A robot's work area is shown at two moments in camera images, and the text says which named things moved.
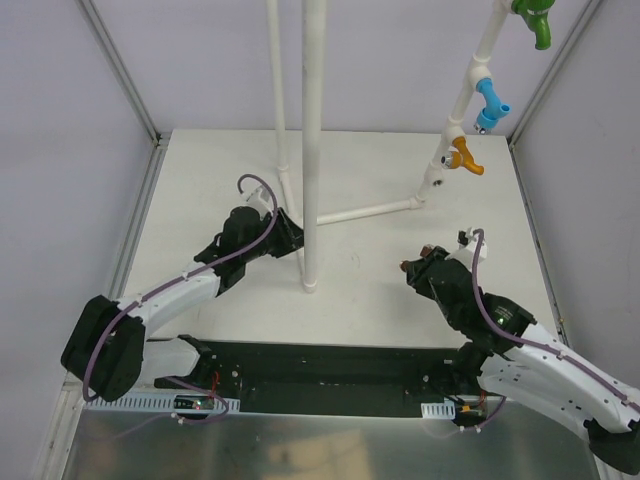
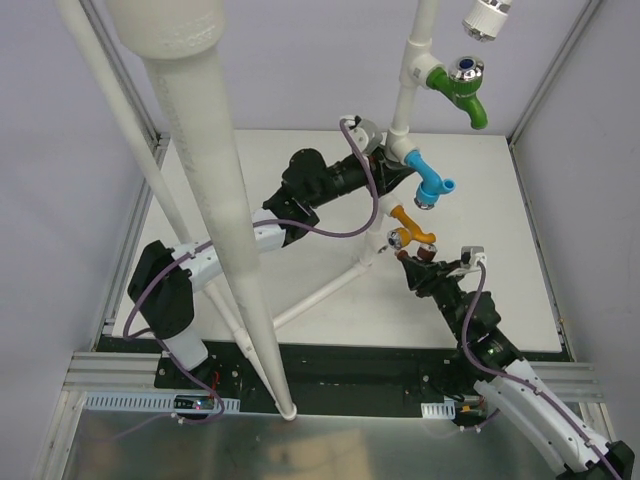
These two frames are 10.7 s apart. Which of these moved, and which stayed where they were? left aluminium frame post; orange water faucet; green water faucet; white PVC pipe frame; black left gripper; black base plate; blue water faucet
Moved: black left gripper; blue water faucet; orange water faucet; green water faucet; white PVC pipe frame
Stayed: left aluminium frame post; black base plate
